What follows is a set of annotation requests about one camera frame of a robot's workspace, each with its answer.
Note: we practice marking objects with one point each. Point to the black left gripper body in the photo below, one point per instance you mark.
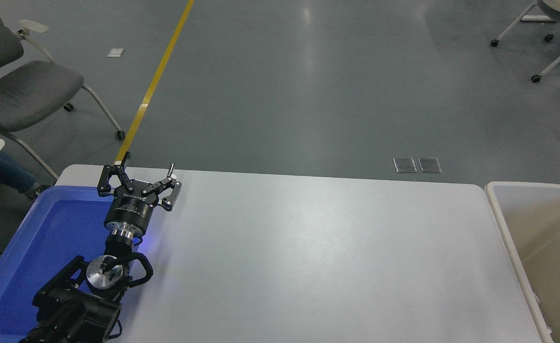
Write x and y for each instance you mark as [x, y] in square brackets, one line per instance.
[130, 209]

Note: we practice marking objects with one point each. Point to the blue plastic tray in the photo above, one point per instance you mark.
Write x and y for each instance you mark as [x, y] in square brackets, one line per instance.
[46, 238]

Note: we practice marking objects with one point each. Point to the person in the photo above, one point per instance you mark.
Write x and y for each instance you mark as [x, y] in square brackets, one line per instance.
[4, 171]

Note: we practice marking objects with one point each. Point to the grey padded chair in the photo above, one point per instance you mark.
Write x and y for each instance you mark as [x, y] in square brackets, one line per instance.
[23, 95]

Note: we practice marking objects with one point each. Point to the silver floor plate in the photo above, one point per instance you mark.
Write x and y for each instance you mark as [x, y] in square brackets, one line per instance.
[430, 165]
[404, 165]

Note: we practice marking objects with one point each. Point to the large pale bin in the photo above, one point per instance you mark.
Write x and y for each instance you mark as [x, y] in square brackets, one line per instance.
[537, 228]

